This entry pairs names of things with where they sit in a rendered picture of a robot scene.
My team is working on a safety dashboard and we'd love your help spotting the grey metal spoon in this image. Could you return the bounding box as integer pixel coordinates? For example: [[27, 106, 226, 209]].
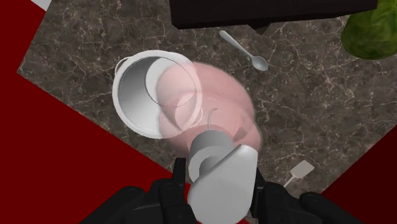
[[218, 29, 269, 72]]

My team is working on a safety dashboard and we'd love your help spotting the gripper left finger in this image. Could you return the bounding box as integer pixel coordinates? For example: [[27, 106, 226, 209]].
[[80, 157, 198, 224]]

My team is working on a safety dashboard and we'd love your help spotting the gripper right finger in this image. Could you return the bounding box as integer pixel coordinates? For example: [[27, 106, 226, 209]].
[[249, 167, 364, 224]]

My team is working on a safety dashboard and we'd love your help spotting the white cooking pot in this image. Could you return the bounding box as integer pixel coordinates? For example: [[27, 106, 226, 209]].
[[111, 49, 204, 140]]

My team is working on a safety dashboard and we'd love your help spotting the white spatula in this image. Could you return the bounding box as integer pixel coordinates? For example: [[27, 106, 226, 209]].
[[282, 159, 316, 188]]

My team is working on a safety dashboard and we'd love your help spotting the green lettuce head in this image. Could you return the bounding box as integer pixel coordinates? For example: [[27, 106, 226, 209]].
[[340, 0, 397, 60]]

